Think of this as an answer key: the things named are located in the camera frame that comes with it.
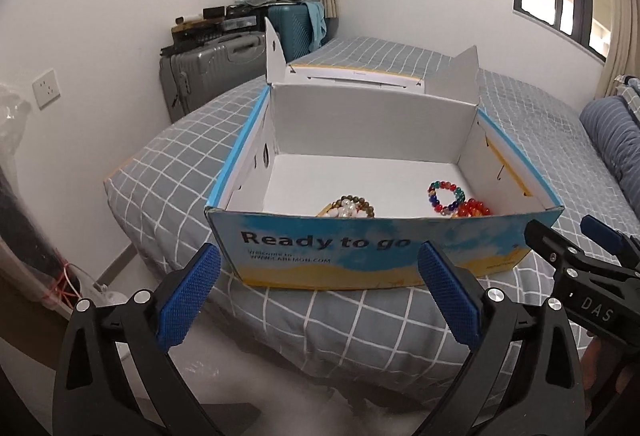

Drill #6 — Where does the red bead bracelet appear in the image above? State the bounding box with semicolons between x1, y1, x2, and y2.
453;197;494;219

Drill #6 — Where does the multicolour bead bracelet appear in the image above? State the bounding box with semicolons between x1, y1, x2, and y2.
426;180;468;217

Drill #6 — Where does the brown wooden bead bracelet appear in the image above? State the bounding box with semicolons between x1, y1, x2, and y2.
328;193;377;219

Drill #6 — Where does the yellow amber bead piece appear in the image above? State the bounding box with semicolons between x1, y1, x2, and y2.
316;201;338;217

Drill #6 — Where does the blue striped pillow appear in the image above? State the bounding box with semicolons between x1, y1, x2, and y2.
579;96;640;215

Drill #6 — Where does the grey checked folded quilt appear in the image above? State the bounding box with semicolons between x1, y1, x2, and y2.
617;76;640;122

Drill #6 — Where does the beige right curtain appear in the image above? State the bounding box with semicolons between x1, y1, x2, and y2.
594;0;639;99

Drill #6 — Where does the blue yellow cardboard box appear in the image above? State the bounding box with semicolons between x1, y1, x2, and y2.
204;28;563;289

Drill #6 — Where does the teal cloth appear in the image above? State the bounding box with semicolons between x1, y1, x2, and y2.
304;1;328;52

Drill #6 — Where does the grey suitcase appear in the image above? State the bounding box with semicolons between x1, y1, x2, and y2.
160;32;266;123

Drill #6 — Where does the teal suitcase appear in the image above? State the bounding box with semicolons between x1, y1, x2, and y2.
267;2;311;63

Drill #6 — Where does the white wall socket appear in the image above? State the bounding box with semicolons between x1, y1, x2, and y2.
32;68;61;110

